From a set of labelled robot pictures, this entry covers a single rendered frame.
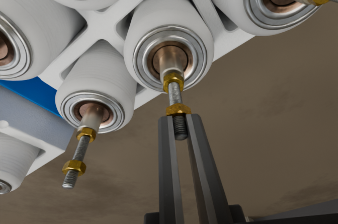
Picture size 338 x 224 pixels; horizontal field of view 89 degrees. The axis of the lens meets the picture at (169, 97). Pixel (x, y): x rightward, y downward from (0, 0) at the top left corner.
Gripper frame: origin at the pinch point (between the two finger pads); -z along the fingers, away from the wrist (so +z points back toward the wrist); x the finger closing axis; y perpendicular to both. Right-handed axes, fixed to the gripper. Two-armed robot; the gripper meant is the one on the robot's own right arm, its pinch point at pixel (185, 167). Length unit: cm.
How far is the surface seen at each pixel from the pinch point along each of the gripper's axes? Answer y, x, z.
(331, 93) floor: 31, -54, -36
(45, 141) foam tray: 20.6, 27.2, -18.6
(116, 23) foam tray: -1.9, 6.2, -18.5
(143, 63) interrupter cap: -0.3, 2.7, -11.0
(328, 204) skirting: 149, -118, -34
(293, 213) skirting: 164, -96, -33
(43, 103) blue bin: 15.3, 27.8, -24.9
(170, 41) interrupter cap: -2.3, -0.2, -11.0
